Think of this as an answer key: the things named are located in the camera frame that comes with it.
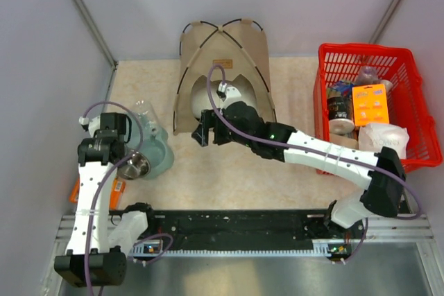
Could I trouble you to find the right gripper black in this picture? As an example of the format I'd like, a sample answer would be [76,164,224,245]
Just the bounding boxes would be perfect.
[193,108,255,148]

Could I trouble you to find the cream fluffy pillow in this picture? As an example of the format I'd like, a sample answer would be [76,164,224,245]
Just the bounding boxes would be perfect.
[191,75,257,120]

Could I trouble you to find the clear plastic bottle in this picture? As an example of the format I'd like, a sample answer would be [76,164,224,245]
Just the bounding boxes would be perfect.
[134,100,161,137]

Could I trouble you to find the teal double pet bowl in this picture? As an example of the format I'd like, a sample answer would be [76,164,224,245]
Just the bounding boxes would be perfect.
[137,126,174,180]

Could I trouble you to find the stainless steel bowl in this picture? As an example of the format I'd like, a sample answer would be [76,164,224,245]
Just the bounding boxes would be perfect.
[117,150,151,180]

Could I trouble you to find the black tent pole crossing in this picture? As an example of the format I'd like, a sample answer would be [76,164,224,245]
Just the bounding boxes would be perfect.
[177,17,271,103]

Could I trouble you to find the beige fabric pet tent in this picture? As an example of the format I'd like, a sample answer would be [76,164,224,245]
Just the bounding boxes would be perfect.
[173,18,277,135]

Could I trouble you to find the black tent pole long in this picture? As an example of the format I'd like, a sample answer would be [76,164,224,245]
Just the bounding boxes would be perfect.
[177,17,271,103]

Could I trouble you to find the red plastic basket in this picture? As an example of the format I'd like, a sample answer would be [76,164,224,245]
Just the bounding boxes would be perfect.
[313,43,443,173]

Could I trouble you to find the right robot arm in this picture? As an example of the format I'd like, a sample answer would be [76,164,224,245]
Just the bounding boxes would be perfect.
[191,102,406,238]

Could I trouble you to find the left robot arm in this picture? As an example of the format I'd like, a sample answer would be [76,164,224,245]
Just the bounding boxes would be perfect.
[54,112,157,290]

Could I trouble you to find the black pet food can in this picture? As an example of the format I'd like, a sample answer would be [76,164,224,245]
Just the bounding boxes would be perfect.
[327,96,355,135]

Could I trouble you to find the orange snack packet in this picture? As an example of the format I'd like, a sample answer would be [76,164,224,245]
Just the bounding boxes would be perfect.
[69,177,126,210]

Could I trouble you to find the brown paper roll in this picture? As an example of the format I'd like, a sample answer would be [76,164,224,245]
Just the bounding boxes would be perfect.
[330,133,359,150]

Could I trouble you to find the colourful snack bag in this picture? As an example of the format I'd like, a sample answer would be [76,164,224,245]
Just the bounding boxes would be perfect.
[327,80,355,98]

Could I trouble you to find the orange card package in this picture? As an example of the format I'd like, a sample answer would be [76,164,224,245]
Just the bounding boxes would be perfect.
[352,84,390,127]

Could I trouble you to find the white wrapped bag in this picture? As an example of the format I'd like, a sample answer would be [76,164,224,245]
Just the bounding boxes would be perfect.
[358,123,410,159]

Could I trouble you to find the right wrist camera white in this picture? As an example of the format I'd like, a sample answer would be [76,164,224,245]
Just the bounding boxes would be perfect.
[216,82,244,109]

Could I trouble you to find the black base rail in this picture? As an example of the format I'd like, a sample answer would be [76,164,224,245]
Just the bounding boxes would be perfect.
[132,209,362,259]

